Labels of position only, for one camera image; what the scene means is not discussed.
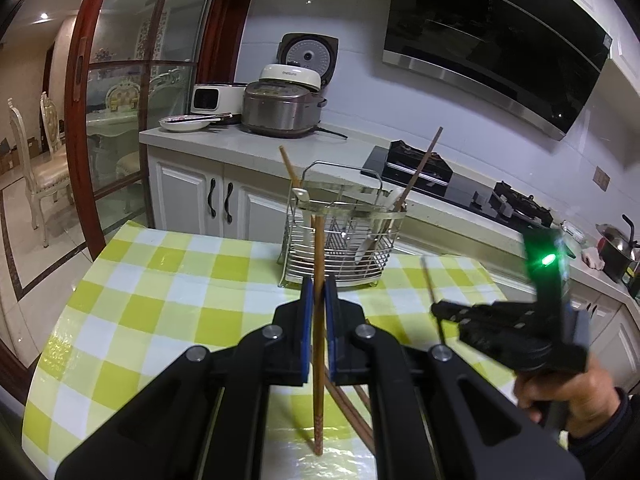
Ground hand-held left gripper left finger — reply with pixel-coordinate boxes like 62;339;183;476
55;277;316;480

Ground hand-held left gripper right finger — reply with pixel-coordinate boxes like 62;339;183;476
324;277;586;480

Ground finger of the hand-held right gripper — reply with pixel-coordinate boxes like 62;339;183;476
431;300;493;315
445;313;488;333

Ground brown wooden chopstick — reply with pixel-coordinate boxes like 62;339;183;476
278;145;313;221
310;212;327;457
392;126;445;213
421;256;447;347

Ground metal wire utensil rack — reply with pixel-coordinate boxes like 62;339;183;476
277;160;408;289

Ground pile of wooden chopsticks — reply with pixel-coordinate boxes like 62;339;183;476
324;380;377;455

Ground person's right forearm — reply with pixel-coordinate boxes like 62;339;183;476
565;387;640;466

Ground person's right hand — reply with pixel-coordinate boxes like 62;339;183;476
514;355;626;443

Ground black glass gas stove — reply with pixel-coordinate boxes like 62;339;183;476
360;140;556;233

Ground black burner grate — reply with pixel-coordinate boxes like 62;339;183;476
385;140;453;196
492;181;555;228

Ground metal cooking pot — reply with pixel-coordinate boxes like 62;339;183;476
596;214;640;281

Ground green checkered tablecloth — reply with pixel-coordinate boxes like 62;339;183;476
22;220;531;480

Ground white kitchen counter cabinets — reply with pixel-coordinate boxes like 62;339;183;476
139;122;640;411

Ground open silver rice cooker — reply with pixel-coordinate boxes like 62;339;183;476
242;32;342;139

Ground white plate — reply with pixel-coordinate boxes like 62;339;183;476
159;114;213;132

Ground small white oven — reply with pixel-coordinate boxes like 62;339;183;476
190;83;247;116

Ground white round appliance lid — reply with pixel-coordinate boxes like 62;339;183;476
258;62;322;92

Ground black glass range hood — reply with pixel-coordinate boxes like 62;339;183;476
382;0;615;141

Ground white carved dining chair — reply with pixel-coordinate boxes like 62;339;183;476
40;92;76;206
7;97;51;248

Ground red framed glass sliding door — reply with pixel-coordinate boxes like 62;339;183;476
65;0;256;261

